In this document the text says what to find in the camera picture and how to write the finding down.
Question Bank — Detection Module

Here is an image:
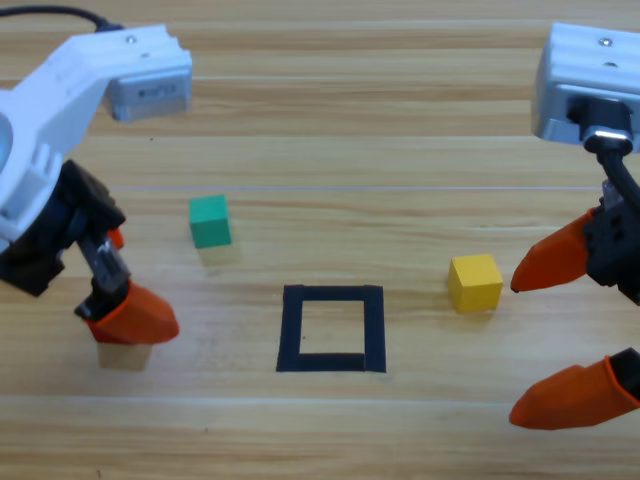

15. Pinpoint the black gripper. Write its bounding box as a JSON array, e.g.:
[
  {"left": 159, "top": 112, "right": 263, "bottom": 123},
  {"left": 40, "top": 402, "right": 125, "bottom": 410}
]
[
  {"left": 508, "top": 198, "right": 640, "bottom": 432},
  {"left": 0, "top": 159, "right": 180, "bottom": 346}
]

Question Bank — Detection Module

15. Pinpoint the yellow wooden block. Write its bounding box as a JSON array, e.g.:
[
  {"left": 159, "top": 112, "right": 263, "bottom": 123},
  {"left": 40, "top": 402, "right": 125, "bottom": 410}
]
[{"left": 447, "top": 253, "right": 504, "bottom": 315}]

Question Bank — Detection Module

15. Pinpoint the green wooden block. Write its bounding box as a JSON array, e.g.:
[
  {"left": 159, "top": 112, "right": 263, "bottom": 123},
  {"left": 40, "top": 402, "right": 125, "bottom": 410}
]
[{"left": 188, "top": 194, "right": 234, "bottom": 250}]

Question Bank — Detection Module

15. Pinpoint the black tape rectangle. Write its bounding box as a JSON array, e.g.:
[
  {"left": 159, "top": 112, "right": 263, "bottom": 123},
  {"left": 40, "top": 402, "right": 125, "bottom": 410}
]
[{"left": 275, "top": 284, "right": 388, "bottom": 374}]

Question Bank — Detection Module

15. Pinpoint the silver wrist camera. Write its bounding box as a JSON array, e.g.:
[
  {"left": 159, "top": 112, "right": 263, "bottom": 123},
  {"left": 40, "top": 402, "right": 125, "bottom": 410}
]
[
  {"left": 531, "top": 82, "right": 640, "bottom": 154},
  {"left": 104, "top": 67, "right": 194, "bottom": 123}
]

